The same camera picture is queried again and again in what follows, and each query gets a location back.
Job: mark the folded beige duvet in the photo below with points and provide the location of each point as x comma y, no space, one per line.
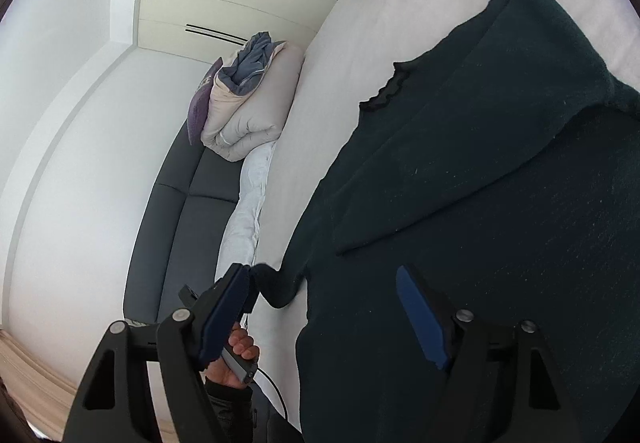
236,125

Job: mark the white crumpled blanket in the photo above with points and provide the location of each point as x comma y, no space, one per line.
240,239

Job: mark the blue grey crumpled garment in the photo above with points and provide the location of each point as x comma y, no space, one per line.
249,65

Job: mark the person's left forearm sleeve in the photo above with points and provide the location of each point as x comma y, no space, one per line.
246,415

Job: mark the purple pillow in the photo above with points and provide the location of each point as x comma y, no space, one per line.
198,107

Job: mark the dark green knit sweater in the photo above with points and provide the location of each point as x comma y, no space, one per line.
504,165

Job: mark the white bed sheet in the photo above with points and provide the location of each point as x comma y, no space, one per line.
352,57

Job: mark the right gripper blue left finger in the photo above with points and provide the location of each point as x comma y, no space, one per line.
221,306

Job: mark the dark grey sofa bench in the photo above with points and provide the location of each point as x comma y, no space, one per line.
180,235

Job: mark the person's left hand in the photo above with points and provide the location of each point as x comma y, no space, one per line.
237,369

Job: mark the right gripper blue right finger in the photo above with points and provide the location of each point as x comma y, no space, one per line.
422,317

